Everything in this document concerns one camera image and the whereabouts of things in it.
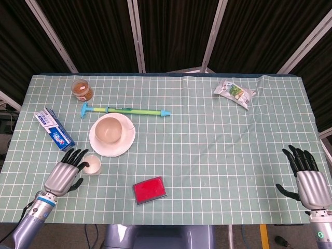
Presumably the green checkered tablecloth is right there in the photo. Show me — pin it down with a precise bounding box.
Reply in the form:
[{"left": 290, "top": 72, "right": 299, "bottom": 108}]
[{"left": 0, "top": 74, "right": 332, "bottom": 225}]

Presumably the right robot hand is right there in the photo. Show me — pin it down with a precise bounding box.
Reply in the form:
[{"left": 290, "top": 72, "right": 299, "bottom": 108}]
[{"left": 275, "top": 144, "right": 332, "bottom": 210}]

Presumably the silver and green snack bag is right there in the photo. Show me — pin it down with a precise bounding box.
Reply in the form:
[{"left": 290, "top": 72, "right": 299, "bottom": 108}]
[{"left": 213, "top": 78, "right": 257, "bottom": 112}]

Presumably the robot torso base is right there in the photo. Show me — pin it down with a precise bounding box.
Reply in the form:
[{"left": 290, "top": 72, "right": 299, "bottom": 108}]
[{"left": 103, "top": 224, "right": 216, "bottom": 249}]

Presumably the beige bowl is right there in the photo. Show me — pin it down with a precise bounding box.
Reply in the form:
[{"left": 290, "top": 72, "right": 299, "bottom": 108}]
[{"left": 94, "top": 118, "right": 123, "bottom": 144}]

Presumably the blue and white toothpaste box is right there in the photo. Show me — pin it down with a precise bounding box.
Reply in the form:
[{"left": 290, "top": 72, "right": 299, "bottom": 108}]
[{"left": 34, "top": 107, "right": 76, "bottom": 152}]

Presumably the white paper plate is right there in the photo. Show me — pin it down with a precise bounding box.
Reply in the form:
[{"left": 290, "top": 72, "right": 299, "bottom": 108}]
[{"left": 89, "top": 113, "right": 136, "bottom": 158}]

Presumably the green and blue water pump toy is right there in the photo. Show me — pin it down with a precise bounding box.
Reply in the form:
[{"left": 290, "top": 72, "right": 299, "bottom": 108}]
[{"left": 80, "top": 102, "right": 172, "bottom": 119}]

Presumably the white partition frame post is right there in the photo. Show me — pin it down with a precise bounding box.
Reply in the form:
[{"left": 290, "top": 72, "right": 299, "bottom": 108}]
[
  {"left": 276, "top": 10, "right": 332, "bottom": 74},
  {"left": 126, "top": 0, "right": 147, "bottom": 73},
  {"left": 200, "top": 0, "right": 229, "bottom": 74},
  {"left": 24, "top": 0, "right": 79, "bottom": 74}
]

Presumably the white paper cup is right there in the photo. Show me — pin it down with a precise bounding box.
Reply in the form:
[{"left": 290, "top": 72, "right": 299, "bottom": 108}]
[{"left": 82, "top": 155, "right": 102, "bottom": 176}]

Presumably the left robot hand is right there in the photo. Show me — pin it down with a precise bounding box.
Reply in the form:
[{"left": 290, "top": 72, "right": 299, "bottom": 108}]
[{"left": 44, "top": 148, "right": 90, "bottom": 197}]

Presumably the red ink pad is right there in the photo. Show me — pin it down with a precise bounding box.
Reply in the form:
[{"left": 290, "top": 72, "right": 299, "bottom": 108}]
[{"left": 132, "top": 176, "right": 168, "bottom": 206}]

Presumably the clear plastic jar with snacks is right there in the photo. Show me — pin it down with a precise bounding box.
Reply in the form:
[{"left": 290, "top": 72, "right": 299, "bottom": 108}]
[{"left": 71, "top": 79, "right": 94, "bottom": 102}]

